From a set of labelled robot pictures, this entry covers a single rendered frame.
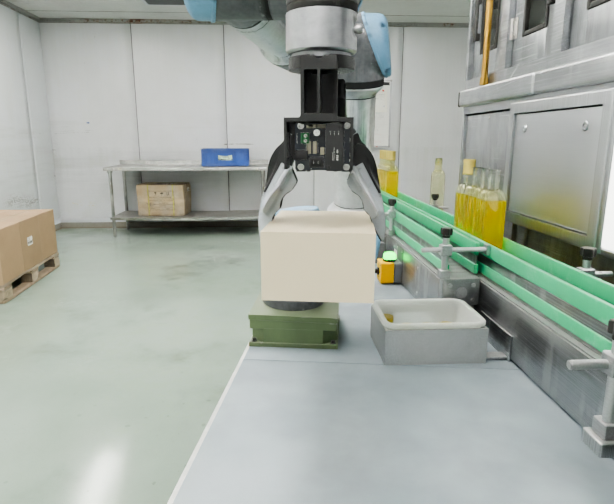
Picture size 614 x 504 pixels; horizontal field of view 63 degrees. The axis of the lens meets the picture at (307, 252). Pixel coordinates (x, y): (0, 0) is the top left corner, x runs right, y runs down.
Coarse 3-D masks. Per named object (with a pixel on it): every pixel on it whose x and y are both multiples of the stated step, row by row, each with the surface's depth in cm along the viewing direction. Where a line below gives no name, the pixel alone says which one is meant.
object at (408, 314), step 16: (384, 304) 121; (400, 304) 121; (416, 304) 121; (432, 304) 122; (448, 304) 122; (464, 304) 118; (384, 320) 108; (400, 320) 122; (416, 320) 122; (432, 320) 122; (448, 320) 122; (464, 320) 117; (480, 320) 108
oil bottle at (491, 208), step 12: (492, 192) 128; (480, 204) 131; (492, 204) 128; (504, 204) 128; (480, 216) 131; (492, 216) 129; (504, 216) 129; (480, 228) 132; (492, 228) 130; (492, 240) 130
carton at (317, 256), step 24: (288, 216) 63; (312, 216) 63; (336, 216) 63; (360, 216) 63; (264, 240) 53; (288, 240) 53; (312, 240) 52; (336, 240) 52; (360, 240) 52; (264, 264) 53; (288, 264) 53; (312, 264) 53; (336, 264) 53; (360, 264) 53; (264, 288) 54; (288, 288) 54; (312, 288) 54; (336, 288) 53; (360, 288) 53
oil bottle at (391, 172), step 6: (390, 156) 245; (390, 162) 246; (390, 168) 245; (396, 168) 245; (390, 174) 245; (396, 174) 246; (390, 180) 246; (396, 180) 246; (390, 186) 247; (396, 186) 247; (390, 192) 247; (396, 192) 247
